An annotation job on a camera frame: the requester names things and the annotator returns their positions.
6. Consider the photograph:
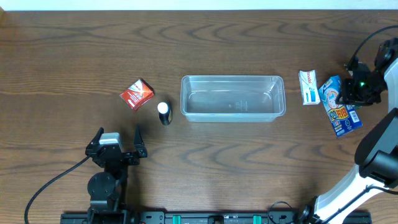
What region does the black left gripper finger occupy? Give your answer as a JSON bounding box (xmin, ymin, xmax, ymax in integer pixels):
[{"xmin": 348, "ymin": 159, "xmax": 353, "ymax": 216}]
[
  {"xmin": 92, "ymin": 127, "xmax": 104, "ymax": 144},
  {"xmin": 134, "ymin": 125, "xmax": 145, "ymax": 152}
]

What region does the blue fever patch box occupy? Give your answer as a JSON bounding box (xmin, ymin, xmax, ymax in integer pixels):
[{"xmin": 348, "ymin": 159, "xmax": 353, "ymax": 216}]
[{"xmin": 318, "ymin": 76, "xmax": 363, "ymax": 137}]

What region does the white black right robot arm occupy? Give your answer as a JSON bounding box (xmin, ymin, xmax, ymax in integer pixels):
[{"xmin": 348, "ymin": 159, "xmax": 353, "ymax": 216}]
[{"xmin": 296, "ymin": 38, "xmax": 397, "ymax": 223}]

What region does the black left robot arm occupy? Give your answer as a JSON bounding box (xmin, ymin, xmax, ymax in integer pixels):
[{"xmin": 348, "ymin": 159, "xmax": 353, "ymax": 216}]
[{"xmin": 85, "ymin": 126, "xmax": 147, "ymax": 212}]

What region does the clear plastic container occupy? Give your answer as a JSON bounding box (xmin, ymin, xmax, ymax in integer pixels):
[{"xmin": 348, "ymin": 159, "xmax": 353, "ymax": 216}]
[{"xmin": 180, "ymin": 75, "xmax": 287, "ymax": 123}]

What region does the black bottle white cap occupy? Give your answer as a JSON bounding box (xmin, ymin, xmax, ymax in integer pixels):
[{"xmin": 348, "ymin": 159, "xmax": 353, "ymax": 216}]
[{"xmin": 157, "ymin": 102, "xmax": 172, "ymax": 126}]

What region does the red packet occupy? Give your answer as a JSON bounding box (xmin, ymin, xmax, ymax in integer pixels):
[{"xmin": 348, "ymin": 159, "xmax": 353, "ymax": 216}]
[{"xmin": 119, "ymin": 79, "xmax": 154, "ymax": 111}]

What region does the white small carton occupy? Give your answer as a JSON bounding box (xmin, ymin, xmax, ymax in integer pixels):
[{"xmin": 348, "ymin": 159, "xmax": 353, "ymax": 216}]
[{"xmin": 298, "ymin": 70, "xmax": 320, "ymax": 105}]

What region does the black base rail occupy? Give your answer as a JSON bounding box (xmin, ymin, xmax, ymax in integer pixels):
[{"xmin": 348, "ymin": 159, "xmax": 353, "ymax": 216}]
[{"xmin": 60, "ymin": 210, "xmax": 373, "ymax": 224}]

